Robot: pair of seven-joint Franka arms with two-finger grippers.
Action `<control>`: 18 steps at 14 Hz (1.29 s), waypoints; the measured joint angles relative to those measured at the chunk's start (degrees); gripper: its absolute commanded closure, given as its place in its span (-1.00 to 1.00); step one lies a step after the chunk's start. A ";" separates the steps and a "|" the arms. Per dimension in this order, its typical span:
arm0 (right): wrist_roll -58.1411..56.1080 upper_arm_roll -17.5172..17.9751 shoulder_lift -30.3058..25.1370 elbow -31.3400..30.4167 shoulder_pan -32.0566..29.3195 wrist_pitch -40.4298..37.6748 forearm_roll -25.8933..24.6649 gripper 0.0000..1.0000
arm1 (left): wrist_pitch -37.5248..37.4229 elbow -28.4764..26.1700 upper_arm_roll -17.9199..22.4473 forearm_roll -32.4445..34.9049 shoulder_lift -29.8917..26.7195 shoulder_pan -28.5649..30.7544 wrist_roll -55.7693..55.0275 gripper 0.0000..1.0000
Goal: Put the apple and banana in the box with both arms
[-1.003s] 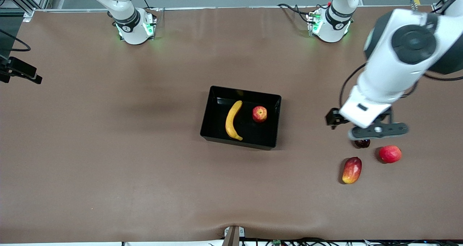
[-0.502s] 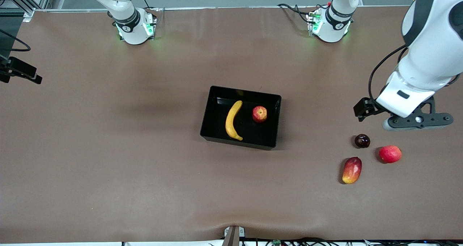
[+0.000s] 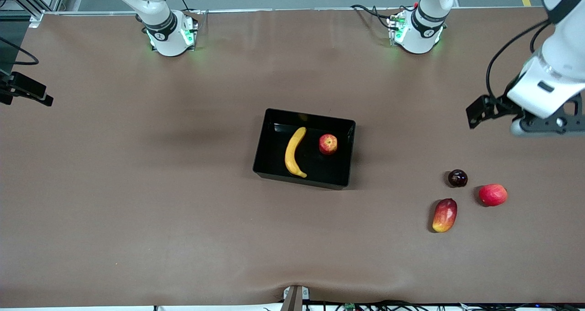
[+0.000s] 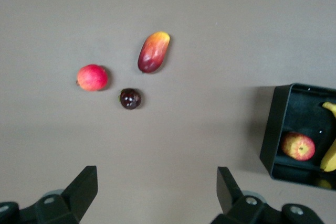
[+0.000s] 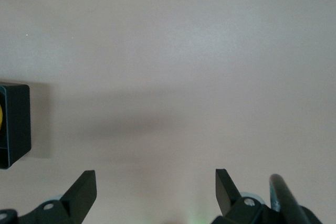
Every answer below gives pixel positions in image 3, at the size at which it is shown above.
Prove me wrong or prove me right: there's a black left arm base cable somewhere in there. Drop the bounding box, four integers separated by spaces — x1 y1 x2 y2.
351 4 403 30

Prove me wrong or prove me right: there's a yellow banana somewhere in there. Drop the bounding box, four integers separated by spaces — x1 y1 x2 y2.
284 127 308 179

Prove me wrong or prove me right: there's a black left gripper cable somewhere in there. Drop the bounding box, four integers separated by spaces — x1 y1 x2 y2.
486 18 551 99

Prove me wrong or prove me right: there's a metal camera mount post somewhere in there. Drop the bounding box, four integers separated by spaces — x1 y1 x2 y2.
280 285 310 311

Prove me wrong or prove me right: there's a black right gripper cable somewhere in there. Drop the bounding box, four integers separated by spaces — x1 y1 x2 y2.
0 37 39 66

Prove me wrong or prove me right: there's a black plastic box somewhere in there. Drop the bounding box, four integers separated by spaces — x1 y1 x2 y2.
252 108 356 191

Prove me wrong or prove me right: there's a dark purple plum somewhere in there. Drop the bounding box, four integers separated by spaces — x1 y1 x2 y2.
447 169 468 188

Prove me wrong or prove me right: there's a brown table cover sheet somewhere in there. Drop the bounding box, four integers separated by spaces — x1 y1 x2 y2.
0 7 585 308

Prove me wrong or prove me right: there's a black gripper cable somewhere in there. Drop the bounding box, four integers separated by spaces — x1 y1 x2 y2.
486 18 551 99
0 37 39 66

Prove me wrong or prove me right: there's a red yellow mango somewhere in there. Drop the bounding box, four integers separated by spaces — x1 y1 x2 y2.
432 198 458 233

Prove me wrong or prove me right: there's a red yellow-streaked apple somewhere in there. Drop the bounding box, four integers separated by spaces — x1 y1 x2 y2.
319 134 338 156

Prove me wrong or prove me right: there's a plain red round fruit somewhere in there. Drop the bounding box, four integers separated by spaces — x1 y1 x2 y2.
479 184 508 207

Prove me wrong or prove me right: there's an aluminium frame profile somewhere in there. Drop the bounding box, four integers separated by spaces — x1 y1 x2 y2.
0 0 69 28

